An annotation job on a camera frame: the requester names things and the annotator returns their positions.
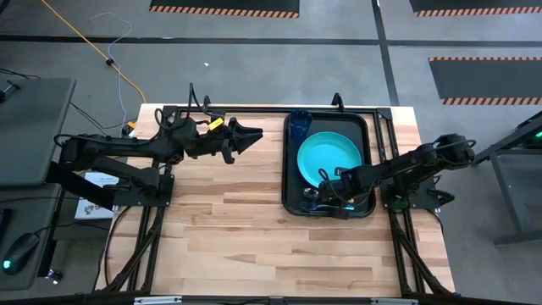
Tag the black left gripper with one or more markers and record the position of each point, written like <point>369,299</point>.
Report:
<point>211,142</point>

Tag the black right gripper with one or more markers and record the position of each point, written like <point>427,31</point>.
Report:
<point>349,192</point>

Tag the teal plate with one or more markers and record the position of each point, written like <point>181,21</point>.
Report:
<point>326,156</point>

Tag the blue ribbed plastic cup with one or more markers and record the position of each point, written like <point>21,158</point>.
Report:
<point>300,127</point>

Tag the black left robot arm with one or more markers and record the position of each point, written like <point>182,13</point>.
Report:
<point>127,146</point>

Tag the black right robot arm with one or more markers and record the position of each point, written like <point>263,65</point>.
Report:
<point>406,163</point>

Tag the black plastic tray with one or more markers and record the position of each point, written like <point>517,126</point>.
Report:
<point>292,182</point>

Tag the yellow label tag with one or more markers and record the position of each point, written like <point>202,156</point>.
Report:
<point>216,123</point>

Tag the black mat orange striped edge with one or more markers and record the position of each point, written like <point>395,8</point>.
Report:
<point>474,4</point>
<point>224,4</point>
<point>487,80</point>

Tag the white paper box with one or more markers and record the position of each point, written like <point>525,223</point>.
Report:
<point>86,212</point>

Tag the black flat bar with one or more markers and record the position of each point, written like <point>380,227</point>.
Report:
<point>76,186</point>

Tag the large grey desk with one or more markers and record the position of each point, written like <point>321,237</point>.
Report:
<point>34,135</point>

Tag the grey desk with mouse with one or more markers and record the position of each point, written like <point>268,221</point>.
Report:
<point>40,203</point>

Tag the small black caster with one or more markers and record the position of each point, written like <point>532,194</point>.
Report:
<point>54,276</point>

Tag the black computer mouse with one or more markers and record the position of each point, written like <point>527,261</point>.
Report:
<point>21,252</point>

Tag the black aluminium table frame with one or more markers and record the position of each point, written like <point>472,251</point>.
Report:
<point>262,112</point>

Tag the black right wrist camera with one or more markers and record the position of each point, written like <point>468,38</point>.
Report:
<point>353,174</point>

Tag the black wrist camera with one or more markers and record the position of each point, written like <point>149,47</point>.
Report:
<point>353,174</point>
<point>184,129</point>

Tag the black frame hook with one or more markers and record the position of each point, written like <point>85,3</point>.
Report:
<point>206,101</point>
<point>337,103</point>

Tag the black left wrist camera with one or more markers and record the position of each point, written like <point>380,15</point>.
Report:
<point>184,129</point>

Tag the silver metal bracket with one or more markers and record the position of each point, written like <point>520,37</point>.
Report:
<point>394,301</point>
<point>157,300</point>

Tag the black side table frame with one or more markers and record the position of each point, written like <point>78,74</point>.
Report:
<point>506,199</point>

